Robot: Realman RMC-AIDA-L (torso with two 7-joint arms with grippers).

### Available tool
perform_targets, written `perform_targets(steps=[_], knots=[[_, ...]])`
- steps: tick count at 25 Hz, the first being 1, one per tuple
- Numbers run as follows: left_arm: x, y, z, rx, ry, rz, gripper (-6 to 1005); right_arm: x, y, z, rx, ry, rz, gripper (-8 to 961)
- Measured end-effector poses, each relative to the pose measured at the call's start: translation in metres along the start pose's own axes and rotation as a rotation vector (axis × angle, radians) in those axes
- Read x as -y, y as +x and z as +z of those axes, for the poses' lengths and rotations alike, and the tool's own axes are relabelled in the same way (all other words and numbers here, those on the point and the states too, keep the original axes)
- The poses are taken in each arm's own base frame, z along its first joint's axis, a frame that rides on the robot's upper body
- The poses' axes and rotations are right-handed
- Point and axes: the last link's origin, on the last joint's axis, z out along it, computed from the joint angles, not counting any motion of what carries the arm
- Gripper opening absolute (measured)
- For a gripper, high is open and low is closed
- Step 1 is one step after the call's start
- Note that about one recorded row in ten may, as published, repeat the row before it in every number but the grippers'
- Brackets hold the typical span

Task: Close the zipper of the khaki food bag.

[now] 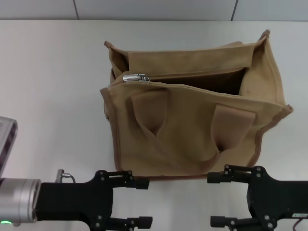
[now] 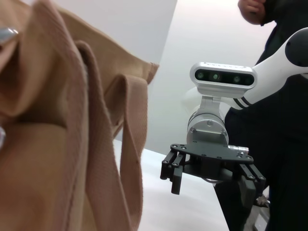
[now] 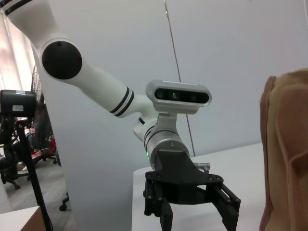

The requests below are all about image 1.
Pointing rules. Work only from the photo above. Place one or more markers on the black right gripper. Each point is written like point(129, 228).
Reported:
point(276, 199)

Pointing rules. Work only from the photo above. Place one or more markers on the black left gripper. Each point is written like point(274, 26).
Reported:
point(72, 202)

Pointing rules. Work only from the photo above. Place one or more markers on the khaki canvas food bag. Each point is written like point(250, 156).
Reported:
point(187, 125)

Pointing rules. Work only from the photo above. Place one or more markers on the silver metal zipper pull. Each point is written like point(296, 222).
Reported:
point(133, 77)

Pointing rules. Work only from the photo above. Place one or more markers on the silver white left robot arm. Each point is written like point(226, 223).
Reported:
point(19, 199)

